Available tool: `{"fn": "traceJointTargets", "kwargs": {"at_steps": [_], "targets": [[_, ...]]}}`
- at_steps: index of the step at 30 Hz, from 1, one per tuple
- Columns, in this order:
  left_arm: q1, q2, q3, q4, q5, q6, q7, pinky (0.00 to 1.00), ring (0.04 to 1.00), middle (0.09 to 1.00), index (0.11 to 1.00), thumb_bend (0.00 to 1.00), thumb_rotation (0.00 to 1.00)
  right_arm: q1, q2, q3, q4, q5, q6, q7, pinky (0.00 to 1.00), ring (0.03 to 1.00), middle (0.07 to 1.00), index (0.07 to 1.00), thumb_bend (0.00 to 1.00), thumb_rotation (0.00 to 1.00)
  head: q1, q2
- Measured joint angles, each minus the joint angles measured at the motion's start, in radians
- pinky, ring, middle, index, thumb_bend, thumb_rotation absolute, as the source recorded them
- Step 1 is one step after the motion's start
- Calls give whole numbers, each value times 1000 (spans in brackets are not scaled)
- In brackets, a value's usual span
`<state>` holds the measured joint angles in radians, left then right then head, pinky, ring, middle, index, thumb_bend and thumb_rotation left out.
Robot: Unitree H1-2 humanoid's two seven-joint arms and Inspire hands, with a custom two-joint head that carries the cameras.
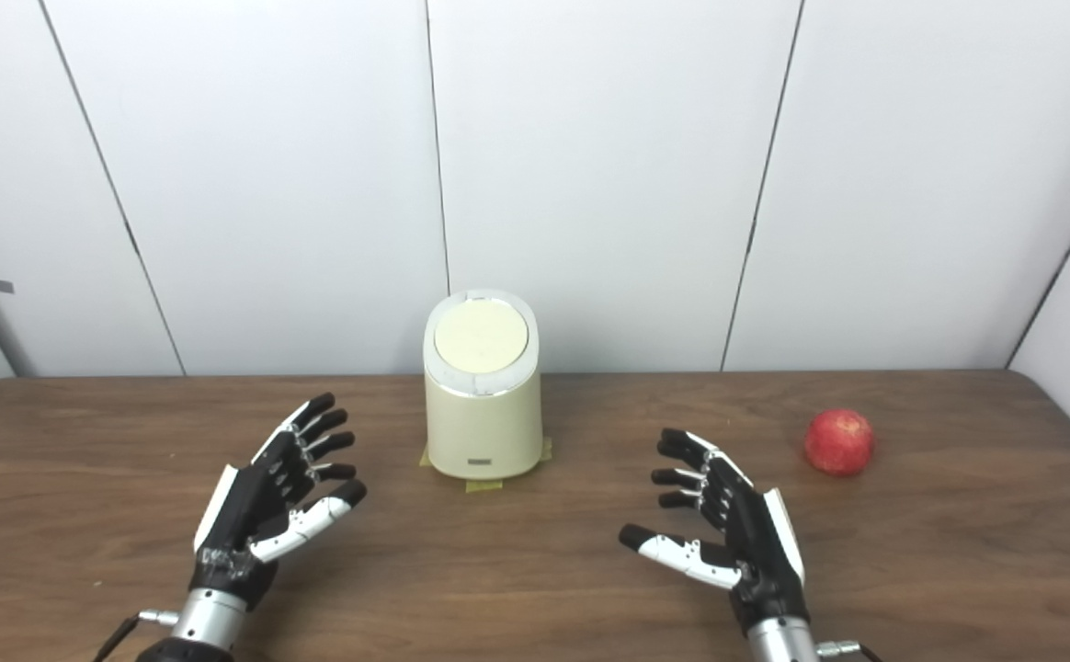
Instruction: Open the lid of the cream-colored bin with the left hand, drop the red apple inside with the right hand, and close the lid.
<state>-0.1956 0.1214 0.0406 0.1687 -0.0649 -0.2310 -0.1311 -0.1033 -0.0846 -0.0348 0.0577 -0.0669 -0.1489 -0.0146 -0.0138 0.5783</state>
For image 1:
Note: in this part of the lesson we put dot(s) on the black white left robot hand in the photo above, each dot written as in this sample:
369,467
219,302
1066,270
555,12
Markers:
241,515

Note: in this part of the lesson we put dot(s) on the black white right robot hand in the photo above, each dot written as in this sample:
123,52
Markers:
756,542

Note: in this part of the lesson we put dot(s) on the red apple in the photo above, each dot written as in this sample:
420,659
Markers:
838,443

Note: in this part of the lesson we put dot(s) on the cream-colored round bin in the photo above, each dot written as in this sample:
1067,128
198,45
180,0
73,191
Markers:
484,428

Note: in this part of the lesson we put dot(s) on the cream round bin lid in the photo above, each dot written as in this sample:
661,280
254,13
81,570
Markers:
481,336

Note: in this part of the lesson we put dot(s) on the yellow tape piece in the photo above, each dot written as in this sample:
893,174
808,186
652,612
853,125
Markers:
546,450
484,485
426,457

